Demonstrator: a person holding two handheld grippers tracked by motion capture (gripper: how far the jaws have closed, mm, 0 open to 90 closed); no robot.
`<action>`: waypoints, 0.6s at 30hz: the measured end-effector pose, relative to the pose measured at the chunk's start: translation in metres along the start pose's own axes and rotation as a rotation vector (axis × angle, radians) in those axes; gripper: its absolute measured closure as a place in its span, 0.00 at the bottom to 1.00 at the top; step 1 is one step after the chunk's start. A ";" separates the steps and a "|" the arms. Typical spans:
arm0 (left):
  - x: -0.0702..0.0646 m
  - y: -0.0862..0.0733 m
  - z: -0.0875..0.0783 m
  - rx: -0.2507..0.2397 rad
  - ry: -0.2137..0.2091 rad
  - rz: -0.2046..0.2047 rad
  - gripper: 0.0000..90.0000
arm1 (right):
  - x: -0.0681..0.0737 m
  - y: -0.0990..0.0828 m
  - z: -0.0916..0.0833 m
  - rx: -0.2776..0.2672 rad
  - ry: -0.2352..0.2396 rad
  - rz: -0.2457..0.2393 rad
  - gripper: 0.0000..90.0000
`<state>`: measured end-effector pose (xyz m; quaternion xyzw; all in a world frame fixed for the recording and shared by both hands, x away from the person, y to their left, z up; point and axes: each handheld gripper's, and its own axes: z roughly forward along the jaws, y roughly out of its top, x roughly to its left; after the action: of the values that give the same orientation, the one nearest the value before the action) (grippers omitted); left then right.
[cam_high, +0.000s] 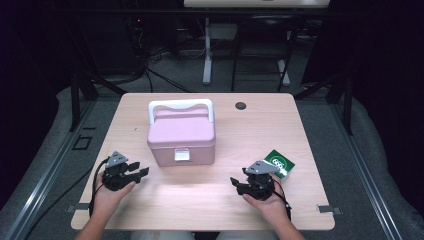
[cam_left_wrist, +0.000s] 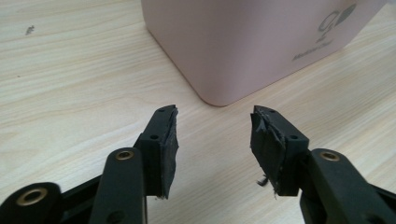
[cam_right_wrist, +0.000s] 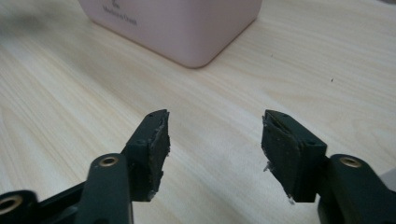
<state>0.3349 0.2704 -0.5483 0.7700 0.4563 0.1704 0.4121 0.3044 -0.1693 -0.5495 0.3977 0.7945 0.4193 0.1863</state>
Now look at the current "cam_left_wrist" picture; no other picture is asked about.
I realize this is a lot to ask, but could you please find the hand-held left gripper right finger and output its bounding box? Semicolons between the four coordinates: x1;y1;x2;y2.
249;105;310;197

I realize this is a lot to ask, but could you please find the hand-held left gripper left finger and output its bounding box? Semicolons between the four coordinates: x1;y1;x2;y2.
134;105;180;200

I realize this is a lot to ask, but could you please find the pink storage box with lid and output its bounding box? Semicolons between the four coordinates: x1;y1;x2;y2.
140;0;390;107

